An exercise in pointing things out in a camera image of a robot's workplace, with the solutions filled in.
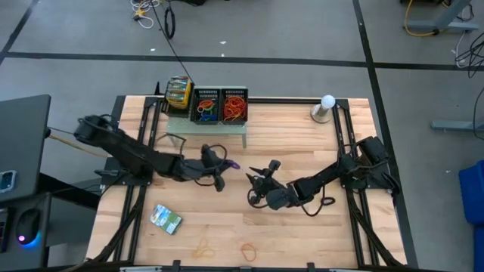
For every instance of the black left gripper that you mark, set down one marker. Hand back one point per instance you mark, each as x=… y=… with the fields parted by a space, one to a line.
x=196 y=170

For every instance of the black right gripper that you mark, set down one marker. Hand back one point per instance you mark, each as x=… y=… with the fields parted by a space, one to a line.
x=276 y=194

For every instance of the purple spiral wrist coil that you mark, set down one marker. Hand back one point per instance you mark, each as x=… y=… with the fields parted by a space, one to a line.
x=236 y=165

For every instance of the blue spiral wrist coil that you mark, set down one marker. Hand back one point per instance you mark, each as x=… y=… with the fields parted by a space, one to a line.
x=206 y=118

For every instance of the orange rubber band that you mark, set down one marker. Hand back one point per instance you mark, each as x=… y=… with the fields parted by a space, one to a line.
x=234 y=107
x=242 y=252

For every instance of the green spiral wrist coil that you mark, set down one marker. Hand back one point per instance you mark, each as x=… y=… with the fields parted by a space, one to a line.
x=207 y=110

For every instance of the red-orange spiral wrist coil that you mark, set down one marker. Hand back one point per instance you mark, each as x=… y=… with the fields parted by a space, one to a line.
x=199 y=107

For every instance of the black plastic mesh basket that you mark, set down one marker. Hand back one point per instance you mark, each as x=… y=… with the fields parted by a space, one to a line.
x=177 y=113
x=206 y=92
x=234 y=92

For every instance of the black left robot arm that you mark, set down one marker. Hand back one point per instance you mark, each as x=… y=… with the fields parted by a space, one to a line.
x=128 y=149

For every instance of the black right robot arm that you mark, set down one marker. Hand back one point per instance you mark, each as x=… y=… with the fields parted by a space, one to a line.
x=321 y=177

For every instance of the grey desk leg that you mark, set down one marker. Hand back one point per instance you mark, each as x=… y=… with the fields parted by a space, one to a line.
x=446 y=25

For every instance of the pale green metal shelf riser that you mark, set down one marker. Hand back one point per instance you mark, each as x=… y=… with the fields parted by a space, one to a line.
x=206 y=129

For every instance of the black spiral wrist coil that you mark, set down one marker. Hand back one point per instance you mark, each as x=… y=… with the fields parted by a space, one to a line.
x=329 y=198

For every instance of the white bulb on metal stand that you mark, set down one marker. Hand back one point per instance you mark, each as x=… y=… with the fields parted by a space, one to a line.
x=327 y=101

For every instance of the black computer mouse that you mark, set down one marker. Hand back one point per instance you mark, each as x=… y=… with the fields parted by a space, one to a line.
x=28 y=226

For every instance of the grey floor bar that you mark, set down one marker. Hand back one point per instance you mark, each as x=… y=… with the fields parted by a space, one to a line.
x=457 y=125

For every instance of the blue plastic bin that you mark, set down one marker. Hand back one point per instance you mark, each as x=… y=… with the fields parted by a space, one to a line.
x=472 y=192

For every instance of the smartphone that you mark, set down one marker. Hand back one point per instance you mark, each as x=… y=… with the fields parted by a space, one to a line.
x=7 y=181

